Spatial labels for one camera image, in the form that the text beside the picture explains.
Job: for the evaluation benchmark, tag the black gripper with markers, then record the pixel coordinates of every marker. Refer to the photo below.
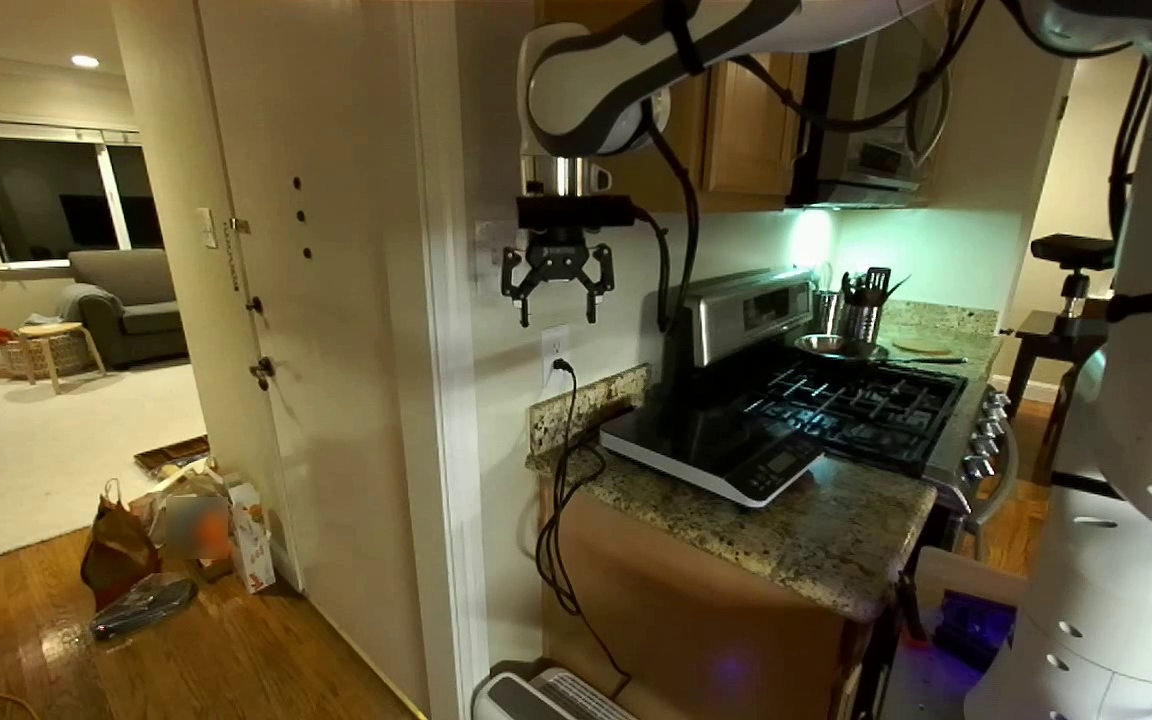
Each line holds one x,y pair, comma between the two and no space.
561,252

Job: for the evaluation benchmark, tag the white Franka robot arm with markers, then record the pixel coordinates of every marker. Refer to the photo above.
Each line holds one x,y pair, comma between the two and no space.
1138,442

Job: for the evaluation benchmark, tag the round ceiling light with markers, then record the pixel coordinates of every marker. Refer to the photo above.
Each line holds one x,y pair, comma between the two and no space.
84,61

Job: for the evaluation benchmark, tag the black induction cooktop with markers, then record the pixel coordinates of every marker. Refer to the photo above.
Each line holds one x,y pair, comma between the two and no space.
709,454

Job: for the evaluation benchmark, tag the white door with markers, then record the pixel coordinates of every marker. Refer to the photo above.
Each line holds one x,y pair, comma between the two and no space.
337,402

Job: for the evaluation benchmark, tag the steel utensil holder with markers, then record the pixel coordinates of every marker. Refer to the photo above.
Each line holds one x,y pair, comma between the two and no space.
856,322

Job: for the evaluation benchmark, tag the granite counter base cabinet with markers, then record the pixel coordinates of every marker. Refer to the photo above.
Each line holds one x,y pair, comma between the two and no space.
683,625

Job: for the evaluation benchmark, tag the white bag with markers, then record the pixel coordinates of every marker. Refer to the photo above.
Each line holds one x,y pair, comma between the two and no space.
252,541

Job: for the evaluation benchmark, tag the white floor appliance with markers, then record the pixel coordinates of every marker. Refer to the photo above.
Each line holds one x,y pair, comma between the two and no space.
540,698

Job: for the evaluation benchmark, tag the orange item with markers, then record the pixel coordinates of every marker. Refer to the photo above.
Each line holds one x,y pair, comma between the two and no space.
210,533

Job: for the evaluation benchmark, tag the grey sofa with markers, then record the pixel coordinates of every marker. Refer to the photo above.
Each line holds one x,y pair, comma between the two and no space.
123,315

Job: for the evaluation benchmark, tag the small light wooden table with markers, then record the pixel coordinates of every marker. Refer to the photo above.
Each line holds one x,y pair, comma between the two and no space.
59,335

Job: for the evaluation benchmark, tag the dark window with blinds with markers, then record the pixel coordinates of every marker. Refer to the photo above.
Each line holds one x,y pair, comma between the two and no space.
43,202

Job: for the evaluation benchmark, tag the brown paper bag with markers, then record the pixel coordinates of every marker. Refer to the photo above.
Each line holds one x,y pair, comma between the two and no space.
117,552

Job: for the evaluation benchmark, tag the dark bag on floor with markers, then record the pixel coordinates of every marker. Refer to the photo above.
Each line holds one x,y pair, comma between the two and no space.
140,610

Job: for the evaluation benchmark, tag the purple box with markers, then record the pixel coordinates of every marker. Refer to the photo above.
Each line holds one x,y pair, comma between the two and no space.
979,625

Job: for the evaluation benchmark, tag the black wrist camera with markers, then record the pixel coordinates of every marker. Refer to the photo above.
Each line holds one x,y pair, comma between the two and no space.
581,214

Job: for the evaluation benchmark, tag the wooden wall cabinet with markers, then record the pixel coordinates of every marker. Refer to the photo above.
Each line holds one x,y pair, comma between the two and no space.
741,135

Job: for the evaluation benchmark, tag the white wall switch by door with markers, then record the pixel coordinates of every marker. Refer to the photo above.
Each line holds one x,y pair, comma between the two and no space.
204,229

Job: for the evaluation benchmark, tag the black camera on tripod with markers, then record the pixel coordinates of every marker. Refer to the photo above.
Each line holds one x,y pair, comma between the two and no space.
1072,248

